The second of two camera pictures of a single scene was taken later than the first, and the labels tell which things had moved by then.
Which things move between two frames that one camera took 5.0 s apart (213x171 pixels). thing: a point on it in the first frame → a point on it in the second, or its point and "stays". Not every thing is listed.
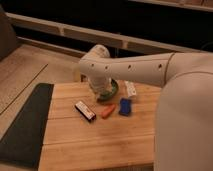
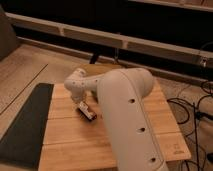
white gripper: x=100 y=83 → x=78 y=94
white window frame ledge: x=76 y=31 stays
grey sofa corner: x=8 y=40 stays
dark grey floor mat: x=23 y=143 stays
